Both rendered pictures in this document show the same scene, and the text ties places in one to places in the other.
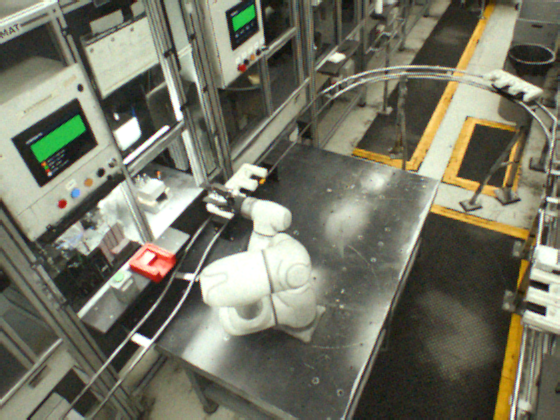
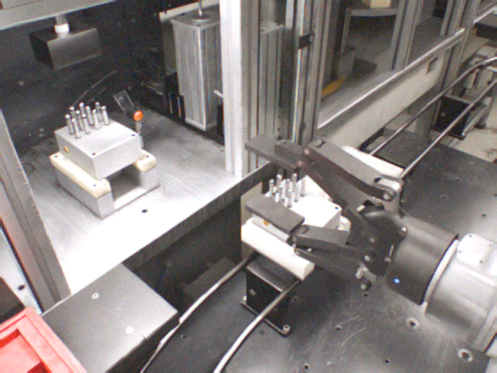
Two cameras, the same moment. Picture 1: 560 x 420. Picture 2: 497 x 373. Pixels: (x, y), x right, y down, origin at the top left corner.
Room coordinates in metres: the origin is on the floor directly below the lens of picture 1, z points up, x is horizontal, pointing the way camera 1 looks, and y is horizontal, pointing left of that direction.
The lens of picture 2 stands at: (1.08, 0.39, 1.42)
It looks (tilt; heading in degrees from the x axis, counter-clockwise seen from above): 38 degrees down; 12
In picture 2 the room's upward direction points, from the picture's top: straight up
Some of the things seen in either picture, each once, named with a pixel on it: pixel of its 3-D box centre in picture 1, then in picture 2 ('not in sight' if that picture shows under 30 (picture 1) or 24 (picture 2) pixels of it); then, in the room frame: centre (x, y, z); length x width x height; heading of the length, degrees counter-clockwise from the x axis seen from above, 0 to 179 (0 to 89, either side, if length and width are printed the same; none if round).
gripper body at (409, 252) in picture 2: (236, 203); (396, 247); (1.39, 0.30, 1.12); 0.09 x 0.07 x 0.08; 60
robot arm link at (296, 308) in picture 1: (294, 297); not in sight; (1.08, 0.09, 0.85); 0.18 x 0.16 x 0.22; 102
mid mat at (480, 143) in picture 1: (487, 153); not in sight; (2.86, -1.55, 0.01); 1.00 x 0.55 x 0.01; 150
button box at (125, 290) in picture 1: (122, 285); not in sight; (1.12, 0.78, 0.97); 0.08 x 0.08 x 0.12; 60
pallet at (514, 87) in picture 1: (510, 87); not in sight; (2.56, -1.44, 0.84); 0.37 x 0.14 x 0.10; 28
